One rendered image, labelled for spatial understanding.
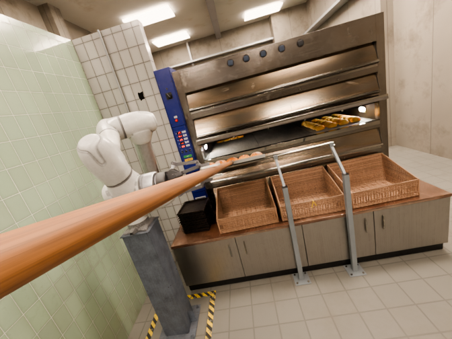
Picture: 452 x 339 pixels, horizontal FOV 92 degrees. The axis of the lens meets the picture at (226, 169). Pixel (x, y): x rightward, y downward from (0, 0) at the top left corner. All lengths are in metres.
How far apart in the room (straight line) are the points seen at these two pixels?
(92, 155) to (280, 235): 1.69
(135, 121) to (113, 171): 0.59
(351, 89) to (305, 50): 0.57
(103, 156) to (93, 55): 1.96
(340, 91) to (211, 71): 1.24
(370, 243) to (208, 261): 1.47
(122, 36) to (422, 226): 3.15
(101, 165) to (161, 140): 1.67
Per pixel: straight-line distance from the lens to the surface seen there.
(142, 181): 0.83
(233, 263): 2.24
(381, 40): 2.64
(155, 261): 1.80
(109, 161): 0.77
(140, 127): 1.33
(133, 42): 2.49
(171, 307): 2.08
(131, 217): 0.23
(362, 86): 2.54
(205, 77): 2.27
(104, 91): 2.59
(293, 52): 2.34
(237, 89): 2.24
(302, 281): 2.35
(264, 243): 2.12
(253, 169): 2.34
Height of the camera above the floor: 1.69
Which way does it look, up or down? 16 degrees down
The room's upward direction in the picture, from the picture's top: 15 degrees counter-clockwise
